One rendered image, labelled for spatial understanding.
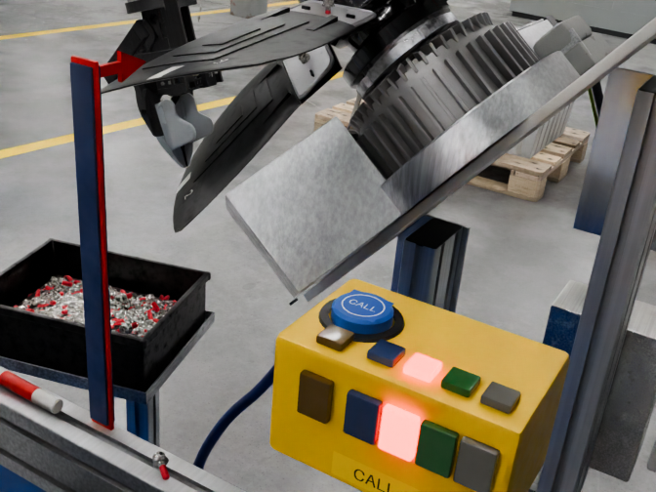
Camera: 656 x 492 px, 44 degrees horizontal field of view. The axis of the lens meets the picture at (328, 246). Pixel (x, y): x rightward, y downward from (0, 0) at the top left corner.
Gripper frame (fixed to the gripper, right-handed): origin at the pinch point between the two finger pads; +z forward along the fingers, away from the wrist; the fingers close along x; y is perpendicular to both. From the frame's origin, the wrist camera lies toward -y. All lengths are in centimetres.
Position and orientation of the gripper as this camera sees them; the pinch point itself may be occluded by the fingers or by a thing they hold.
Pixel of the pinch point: (179, 157)
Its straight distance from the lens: 108.9
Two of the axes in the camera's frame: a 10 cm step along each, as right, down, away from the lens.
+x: 5.1, -3.4, 7.9
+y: 8.4, 0.1, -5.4
